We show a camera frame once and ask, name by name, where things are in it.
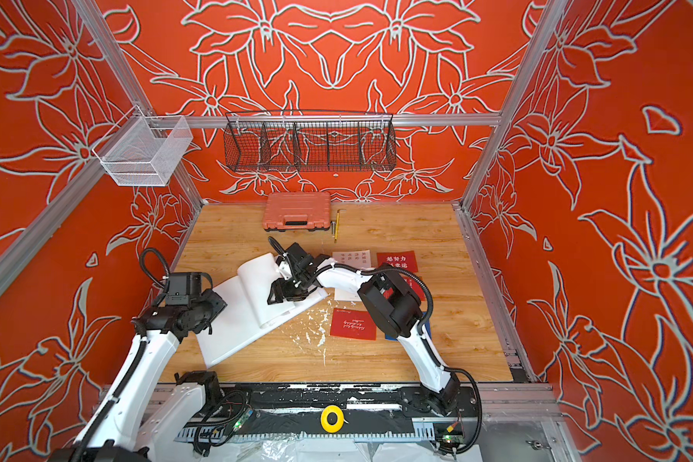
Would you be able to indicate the yellow tape roll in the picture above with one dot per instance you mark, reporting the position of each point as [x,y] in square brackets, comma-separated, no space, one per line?
[332,419]

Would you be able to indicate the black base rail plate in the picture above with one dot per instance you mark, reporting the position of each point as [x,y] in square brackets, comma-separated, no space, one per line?
[374,412]

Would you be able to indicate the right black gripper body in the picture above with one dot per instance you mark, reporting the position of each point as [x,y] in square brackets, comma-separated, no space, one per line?
[297,285]

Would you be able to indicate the red card middle row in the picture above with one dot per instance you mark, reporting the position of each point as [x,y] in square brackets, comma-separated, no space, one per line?
[415,287]

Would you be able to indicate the red plastic tool case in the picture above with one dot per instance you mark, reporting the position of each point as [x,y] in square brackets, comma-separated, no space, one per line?
[291,211]

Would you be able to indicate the white mesh basket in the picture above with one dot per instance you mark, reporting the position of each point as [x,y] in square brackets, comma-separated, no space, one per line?
[140,155]

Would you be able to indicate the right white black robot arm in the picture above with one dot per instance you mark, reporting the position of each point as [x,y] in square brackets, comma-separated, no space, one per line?
[398,302]

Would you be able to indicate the white card red chinese text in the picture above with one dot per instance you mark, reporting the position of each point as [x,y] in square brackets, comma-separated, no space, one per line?
[359,259]

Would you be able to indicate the red card row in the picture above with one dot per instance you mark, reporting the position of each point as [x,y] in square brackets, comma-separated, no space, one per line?
[405,260]
[415,287]

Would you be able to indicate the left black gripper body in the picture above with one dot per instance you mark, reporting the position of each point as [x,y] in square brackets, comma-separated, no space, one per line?
[207,307]

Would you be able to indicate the white photo album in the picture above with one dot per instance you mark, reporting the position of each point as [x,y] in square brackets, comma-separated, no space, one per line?
[247,315]

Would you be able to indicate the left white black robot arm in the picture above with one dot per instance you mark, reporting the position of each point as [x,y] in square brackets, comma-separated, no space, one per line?
[117,431]

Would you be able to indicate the blank white card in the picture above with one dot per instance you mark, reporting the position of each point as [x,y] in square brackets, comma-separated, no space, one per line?
[345,295]

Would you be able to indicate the red card white script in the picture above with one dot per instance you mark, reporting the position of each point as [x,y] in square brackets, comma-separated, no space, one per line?
[353,324]

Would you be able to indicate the yellow handled hex key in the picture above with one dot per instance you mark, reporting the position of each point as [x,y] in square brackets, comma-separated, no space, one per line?
[336,226]

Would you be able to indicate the red card top row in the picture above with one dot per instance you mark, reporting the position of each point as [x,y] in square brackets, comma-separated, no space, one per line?
[405,260]

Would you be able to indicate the black wire basket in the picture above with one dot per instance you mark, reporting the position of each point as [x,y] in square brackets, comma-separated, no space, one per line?
[318,142]

